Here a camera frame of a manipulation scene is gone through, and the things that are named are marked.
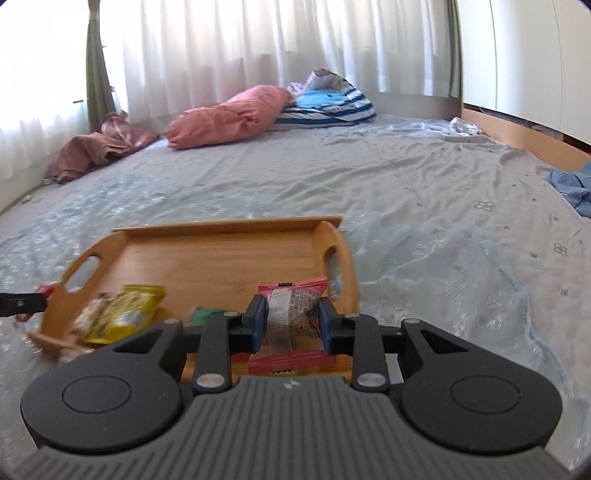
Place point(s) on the brownish pink cloth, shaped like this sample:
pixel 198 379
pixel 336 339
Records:
pixel 87 152

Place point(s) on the pink red snack packet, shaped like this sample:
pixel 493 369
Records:
pixel 291 318

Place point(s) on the light blue cloth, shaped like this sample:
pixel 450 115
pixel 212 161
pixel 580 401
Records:
pixel 572 184

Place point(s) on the blue striped cushion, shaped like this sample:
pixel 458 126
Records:
pixel 328 106

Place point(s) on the beige wafer packet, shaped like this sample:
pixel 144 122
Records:
pixel 90 318

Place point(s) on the wooden bed frame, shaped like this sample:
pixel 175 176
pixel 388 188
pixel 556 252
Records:
pixel 521 136

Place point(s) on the wooden tray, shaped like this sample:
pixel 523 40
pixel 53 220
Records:
pixel 221 258

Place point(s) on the white wardrobe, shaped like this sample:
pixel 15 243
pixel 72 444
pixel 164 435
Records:
pixel 521 55

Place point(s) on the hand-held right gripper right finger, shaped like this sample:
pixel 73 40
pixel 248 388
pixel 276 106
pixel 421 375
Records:
pixel 324 323

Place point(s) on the red wafer packet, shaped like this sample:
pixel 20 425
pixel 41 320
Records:
pixel 45 290

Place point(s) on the white sheer curtain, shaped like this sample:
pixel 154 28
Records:
pixel 231 46

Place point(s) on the green curtain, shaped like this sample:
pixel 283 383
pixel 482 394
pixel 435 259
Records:
pixel 97 83
pixel 455 46

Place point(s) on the pink pillow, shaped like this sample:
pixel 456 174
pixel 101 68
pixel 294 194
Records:
pixel 221 120

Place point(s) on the crumpled clear plastic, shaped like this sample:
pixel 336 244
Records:
pixel 464 125

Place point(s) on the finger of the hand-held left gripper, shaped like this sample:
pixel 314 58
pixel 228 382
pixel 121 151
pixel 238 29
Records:
pixel 21 304

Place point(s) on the green packet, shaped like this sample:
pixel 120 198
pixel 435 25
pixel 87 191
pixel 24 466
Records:
pixel 203 316

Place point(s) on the yellow snack packet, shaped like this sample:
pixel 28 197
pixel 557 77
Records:
pixel 129 309

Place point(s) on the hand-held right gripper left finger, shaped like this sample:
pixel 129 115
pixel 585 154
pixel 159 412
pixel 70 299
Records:
pixel 259 321

